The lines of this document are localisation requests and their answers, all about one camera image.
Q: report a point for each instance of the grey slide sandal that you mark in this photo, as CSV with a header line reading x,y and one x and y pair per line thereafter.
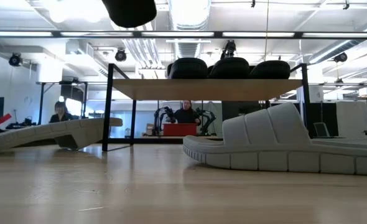
x,y
264,146
31,133

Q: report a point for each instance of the black background robot arm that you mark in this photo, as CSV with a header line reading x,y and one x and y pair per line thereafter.
x,y
168,113
208,119

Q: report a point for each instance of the person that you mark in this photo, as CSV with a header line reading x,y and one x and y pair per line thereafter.
x,y
186,116
60,116

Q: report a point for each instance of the red plastic bin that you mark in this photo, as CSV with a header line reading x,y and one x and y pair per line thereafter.
x,y
179,129

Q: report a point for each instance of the cardboard box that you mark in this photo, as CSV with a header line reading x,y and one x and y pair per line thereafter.
x,y
149,130

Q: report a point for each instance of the black ceiling spotlight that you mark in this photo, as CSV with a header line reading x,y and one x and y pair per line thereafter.
x,y
120,55
15,59
341,57
228,48

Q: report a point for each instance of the grey chair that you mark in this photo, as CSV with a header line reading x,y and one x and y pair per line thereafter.
x,y
321,129

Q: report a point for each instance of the black partition panel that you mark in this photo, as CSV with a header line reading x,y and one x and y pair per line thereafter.
x,y
326,115

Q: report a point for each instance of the black background equipment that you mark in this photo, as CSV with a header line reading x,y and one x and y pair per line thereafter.
x,y
21,124

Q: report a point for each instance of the red strip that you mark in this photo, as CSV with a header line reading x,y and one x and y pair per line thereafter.
x,y
1,119

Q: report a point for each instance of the wooden shelf black metal frame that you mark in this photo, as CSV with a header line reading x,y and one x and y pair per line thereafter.
x,y
202,89

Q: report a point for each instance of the black frame beam with lights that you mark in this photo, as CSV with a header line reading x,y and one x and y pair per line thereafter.
x,y
177,34

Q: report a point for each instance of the black metal station frame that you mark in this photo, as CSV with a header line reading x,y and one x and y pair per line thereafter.
x,y
41,102

